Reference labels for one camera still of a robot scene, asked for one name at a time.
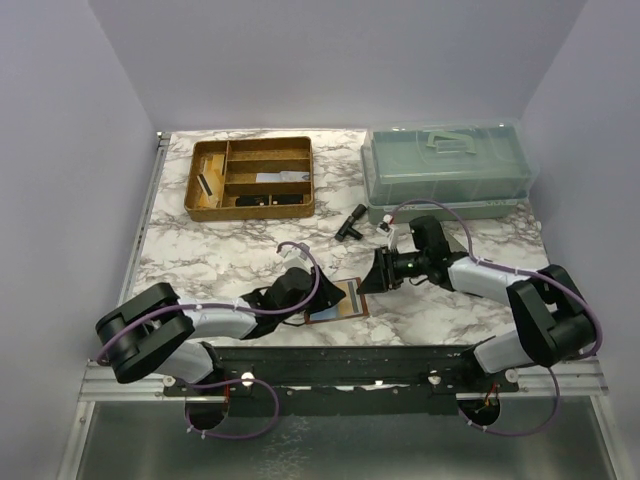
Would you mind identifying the clear lidded plastic box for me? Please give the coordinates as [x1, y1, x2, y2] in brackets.
[361, 120, 539, 224]

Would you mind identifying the brown leather card holder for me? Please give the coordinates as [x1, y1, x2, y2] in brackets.
[303, 277, 372, 327]

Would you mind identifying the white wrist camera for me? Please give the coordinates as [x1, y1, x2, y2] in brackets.
[376, 214, 399, 250]
[279, 245, 313, 272]

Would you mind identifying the grey card wallet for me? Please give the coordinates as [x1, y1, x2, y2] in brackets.
[445, 232, 468, 253]

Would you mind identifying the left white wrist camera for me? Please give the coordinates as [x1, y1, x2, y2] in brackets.
[279, 245, 313, 272]

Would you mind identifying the brown cork organizer tray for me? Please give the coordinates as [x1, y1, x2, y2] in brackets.
[184, 136, 315, 222]

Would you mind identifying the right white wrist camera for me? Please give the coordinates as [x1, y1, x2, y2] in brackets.
[376, 214, 399, 250]

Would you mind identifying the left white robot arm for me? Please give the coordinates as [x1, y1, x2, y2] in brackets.
[95, 267, 346, 395]

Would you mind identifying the striped gold credit card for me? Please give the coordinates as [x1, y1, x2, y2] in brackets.
[197, 172, 215, 197]

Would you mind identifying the black T-shaped pipe fitting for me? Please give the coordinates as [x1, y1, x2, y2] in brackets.
[334, 204, 367, 242]

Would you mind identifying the blue credit card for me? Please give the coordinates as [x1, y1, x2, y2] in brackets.
[309, 306, 340, 323]

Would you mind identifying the black item in tray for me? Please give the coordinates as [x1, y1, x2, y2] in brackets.
[235, 194, 304, 207]

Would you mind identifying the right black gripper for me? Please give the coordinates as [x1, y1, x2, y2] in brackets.
[358, 245, 430, 294]

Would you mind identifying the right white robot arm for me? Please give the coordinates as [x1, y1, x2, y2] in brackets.
[358, 216, 597, 392]

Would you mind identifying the white card in tray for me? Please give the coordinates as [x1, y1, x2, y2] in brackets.
[256, 171, 312, 183]

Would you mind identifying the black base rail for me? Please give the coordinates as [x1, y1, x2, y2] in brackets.
[164, 345, 518, 417]

